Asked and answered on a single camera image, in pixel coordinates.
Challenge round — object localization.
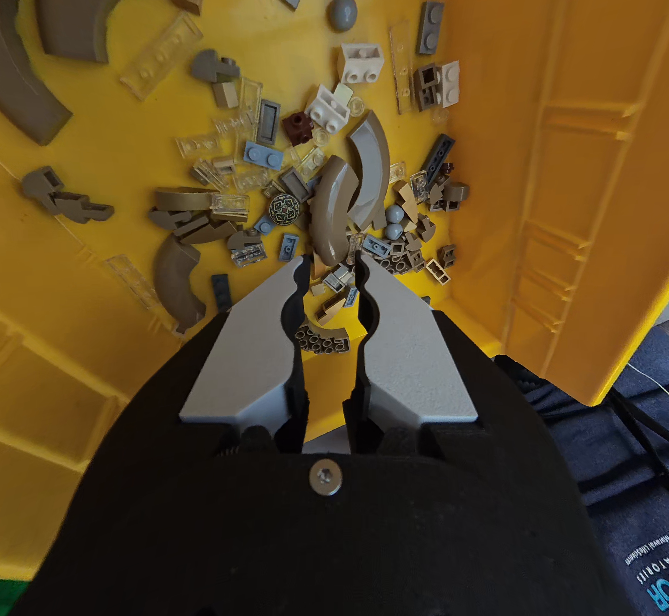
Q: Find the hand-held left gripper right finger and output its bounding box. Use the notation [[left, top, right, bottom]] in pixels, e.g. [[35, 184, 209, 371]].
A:
[[342, 251, 479, 453]]

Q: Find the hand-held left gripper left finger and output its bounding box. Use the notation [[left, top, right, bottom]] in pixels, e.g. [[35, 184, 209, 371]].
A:
[[179, 254, 313, 453]]

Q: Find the pile of lego pieces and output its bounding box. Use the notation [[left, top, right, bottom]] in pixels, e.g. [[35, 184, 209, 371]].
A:
[[0, 0, 471, 355]]

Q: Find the yellow plastic bin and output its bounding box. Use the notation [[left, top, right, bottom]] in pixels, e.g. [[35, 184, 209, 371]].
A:
[[0, 0, 669, 583]]

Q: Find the person's navy sweatshirt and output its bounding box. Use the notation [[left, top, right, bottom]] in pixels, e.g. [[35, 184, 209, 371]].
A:
[[494, 313, 669, 616]]

